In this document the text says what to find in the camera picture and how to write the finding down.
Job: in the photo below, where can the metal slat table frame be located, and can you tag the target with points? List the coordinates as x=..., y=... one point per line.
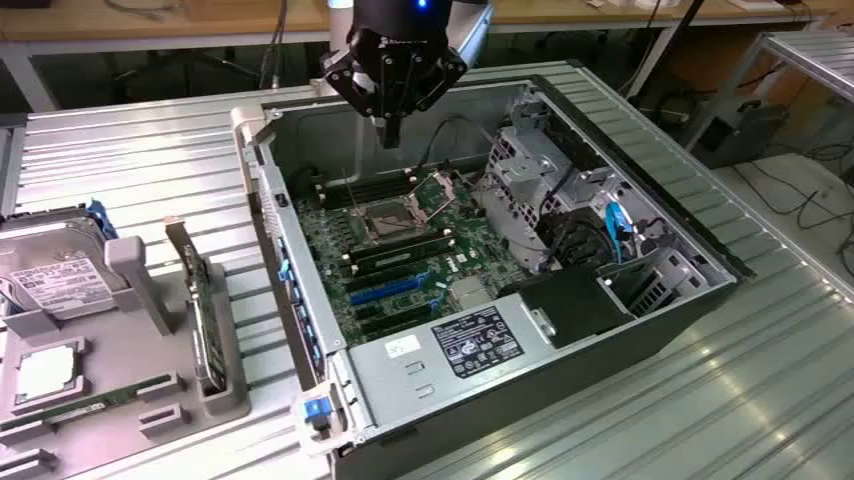
x=807, y=55

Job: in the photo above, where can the grey parts rack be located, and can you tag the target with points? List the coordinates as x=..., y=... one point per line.
x=113, y=350

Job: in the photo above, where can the green motherboard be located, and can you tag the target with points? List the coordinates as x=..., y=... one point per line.
x=467, y=250

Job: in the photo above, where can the blue disk caddy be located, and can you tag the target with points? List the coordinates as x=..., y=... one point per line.
x=100, y=217

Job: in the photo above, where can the wooden desk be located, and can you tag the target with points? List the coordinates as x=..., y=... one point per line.
x=133, y=25

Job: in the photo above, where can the thin metal locking lever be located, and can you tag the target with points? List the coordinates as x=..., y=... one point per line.
x=353, y=192

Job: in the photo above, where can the black fan shroud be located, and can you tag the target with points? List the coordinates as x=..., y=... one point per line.
x=567, y=305

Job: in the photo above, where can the blue expansion slot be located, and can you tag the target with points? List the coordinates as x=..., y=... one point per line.
x=389, y=290

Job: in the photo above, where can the open black PC case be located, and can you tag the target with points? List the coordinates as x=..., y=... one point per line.
x=667, y=320

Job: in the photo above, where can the blue case latch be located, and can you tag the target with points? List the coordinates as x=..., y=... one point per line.
x=314, y=411

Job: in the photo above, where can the black expansion slot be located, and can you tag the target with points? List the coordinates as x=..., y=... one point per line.
x=396, y=312

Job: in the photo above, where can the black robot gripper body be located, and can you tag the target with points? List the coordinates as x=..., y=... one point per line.
x=400, y=30

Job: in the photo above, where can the grey power supply unit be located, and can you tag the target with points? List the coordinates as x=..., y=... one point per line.
x=400, y=380

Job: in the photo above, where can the silver CPU chip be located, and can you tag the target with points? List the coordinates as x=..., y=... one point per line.
x=48, y=372

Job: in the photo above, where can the silver chipset heatsink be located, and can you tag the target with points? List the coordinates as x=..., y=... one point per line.
x=469, y=294

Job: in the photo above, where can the silver hard disk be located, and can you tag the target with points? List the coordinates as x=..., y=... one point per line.
x=60, y=280

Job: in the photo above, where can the CPU socket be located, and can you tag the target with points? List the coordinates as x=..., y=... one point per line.
x=386, y=222

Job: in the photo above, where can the metal disk bay cage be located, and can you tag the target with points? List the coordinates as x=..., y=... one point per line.
x=527, y=200

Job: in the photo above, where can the metal socket cover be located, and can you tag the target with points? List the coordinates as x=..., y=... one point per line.
x=436, y=192

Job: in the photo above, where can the black graphics card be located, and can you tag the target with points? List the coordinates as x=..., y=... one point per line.
x=200, y=280

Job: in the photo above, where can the installed green RAM stick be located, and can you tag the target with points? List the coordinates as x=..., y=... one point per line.
x=400, y=252

